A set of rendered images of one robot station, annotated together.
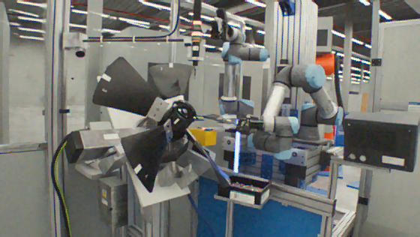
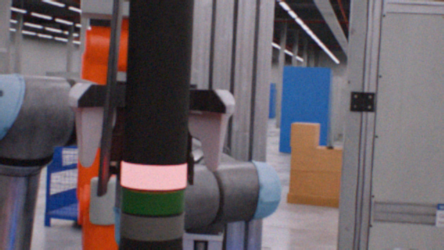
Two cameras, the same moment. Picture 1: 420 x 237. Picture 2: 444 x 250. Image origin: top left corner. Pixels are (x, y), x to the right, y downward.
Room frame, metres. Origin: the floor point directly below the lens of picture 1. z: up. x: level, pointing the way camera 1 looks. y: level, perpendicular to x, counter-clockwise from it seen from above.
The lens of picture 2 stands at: (0.95, 0.26, 1.66)
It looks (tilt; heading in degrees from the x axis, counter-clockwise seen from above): 3 degrees down; 320
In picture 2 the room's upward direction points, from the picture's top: 3 degrees clockwise
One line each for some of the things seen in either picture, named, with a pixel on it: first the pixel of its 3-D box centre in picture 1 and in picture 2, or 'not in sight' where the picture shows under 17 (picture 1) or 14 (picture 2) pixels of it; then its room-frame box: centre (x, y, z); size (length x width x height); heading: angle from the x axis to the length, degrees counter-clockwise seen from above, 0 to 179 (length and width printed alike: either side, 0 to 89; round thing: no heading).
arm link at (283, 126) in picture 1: (284, 125); not in sight; (1.19, -0.34, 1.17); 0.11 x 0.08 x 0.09; 84
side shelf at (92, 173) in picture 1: (112, 166); not in sight; (1.51, 0.56, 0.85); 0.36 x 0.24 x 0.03; 137
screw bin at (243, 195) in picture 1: (244, 190); not in sight; (1.24, -0.18, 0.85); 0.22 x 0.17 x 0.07; 61
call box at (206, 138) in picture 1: (202, 137); not in sight; (1.68, 0.04, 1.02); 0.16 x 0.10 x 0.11; 47
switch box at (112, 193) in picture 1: (112, 201); not in sight; (1.28, 0.47, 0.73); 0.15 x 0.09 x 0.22; 47
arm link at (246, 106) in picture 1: (245, 108); not in sight; (2.02, -0.27, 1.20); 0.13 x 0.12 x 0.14; 89
